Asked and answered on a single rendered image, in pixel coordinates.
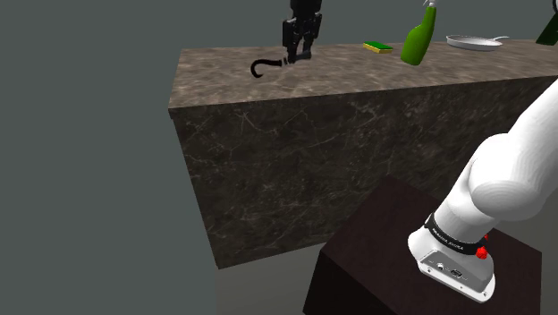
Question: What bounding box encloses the dark robot stand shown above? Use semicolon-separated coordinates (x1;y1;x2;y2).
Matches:
302;174;544;315

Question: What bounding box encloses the black curved hook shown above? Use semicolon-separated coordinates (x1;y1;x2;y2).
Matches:
249;57;290;80

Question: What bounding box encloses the light green spray bottle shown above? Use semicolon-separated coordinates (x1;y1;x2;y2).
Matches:
400;0;438;67

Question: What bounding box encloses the dark green bottle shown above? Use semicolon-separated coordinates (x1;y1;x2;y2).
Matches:
535;12;558;47

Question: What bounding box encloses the grey frying pan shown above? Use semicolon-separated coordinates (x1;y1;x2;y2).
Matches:
445;34;511;53

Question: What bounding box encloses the green and yellow sponge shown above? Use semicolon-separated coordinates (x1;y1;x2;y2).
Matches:
362;40;394;55

